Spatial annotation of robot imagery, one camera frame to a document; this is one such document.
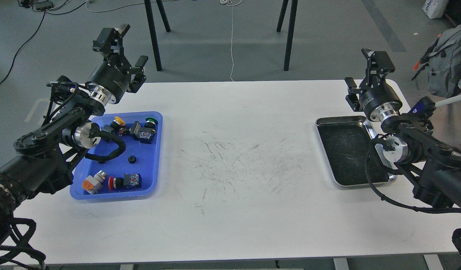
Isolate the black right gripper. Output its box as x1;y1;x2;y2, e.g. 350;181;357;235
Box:
344;48;403;122

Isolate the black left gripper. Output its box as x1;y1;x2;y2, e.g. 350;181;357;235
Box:
86;24;149;104

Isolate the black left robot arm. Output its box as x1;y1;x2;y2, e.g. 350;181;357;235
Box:
0;24;148;270

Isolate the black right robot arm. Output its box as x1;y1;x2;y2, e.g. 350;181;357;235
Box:
344;48;461;214

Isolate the silver metal tray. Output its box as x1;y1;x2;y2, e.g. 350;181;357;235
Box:
315;115;377;189

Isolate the blue plastic tray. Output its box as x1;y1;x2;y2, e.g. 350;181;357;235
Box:
69;111;164;200

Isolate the black table leg left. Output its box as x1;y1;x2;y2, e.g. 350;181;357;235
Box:
144;0;171;72

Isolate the black table leg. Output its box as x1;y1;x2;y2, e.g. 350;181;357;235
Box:
276;0;298;71
144;0;171;72

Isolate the grey backpack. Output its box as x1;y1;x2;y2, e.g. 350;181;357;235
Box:
412;24;461;99

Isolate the white cardboard box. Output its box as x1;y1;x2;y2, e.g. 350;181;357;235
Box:
421;0;449;19

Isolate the black table leg right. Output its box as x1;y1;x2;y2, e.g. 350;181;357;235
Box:
276;0;298;71

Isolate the orange grey connector block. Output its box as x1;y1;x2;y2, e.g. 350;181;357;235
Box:
81;170;107;195

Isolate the yellow push button switch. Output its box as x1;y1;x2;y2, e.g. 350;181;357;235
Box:
102;116;127;136

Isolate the green push button switch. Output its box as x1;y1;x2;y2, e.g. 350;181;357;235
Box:
129;117;158;144

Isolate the black floor cable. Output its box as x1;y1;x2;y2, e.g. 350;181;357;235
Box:
0;0;88;92

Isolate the white floor cable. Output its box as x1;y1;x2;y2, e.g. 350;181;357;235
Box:
220;0;243;82

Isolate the red push button switch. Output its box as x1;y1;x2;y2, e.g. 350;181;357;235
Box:
108;173;142;191

